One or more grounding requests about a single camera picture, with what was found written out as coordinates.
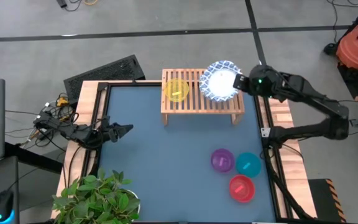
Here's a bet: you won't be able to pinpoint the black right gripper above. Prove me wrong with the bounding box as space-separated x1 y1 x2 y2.
232 64 280 98

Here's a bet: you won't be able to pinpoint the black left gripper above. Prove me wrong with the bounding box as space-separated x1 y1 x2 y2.
99 116 134 144

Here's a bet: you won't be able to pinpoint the blue patterned paper bowl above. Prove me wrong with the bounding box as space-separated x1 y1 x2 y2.
198 60 244 103

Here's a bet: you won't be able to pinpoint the yellow translucent plastic bowl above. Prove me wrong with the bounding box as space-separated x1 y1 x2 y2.
163 78 190 103

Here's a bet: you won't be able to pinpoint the wooden slatted shelf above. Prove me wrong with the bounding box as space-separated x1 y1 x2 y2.
160 68 246 126

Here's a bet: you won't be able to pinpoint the blue table mat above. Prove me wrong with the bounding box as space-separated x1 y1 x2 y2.
99 85 277 223

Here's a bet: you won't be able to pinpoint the white plant pot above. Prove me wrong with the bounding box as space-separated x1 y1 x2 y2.
126 189 142 218

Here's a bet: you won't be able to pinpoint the green leafy plant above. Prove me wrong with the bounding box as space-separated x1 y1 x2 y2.
51 167 141 224

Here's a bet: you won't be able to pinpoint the purple translucent plastic bowl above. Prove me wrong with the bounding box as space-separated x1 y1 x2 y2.
210 148 236 174

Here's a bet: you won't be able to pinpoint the teal translucent plastic bowl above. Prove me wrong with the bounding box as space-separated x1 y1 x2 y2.
236 152 262 179

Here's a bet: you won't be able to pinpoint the red translucent plastic bowl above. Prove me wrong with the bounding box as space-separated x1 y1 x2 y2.
228 174 256 203

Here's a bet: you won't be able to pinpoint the orange shop vacuum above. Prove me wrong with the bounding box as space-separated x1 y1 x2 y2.
336 12 358 74

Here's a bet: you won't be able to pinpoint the black computer mouse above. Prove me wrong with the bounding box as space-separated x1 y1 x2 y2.
0 189 16 224

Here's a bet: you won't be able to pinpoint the black aluminium table frame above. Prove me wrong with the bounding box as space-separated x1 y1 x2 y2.
81 81 295 224

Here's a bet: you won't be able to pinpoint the tangled cables with yellow plug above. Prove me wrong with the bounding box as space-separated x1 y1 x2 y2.
4 92 80 149

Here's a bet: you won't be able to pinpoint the black cable bundle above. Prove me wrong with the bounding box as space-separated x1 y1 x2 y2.
260 144 315 221

